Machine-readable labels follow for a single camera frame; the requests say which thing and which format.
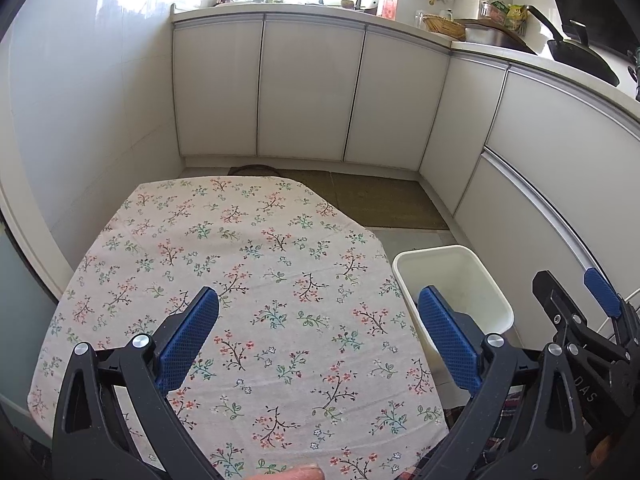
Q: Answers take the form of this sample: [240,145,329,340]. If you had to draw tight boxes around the brown floor mat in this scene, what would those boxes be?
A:
[278,169,448,231]

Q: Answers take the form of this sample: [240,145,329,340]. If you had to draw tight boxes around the green snack bag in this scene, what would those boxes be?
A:
[490,0,528,37]

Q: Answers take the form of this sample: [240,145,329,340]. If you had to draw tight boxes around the metal pot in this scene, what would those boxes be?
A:
[464,23,536,54]

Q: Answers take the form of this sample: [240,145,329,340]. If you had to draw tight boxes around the round woven tray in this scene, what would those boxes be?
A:
[228,164,281,177]

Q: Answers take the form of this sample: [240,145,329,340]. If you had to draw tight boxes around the white plastic trash bin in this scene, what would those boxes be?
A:
[392,245,514,382]

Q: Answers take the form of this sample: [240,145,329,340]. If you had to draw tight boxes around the woven basket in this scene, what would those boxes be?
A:
[421,14,465,41]

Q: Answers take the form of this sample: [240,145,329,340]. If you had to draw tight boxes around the floral tablecloth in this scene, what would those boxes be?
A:
[27,177,447,479]

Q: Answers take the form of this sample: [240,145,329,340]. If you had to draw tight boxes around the white kitchen cabinets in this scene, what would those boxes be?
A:
[171,4,639,347]

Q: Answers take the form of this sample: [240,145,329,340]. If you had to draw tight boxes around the person's right hand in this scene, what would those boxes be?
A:
[589,436,612,469]

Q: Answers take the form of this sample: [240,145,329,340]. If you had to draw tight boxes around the black frying pan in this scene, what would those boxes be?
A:
[527,6,620,87]

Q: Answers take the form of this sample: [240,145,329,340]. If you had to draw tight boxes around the person's left hand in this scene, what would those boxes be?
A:
[246,464,324,480]

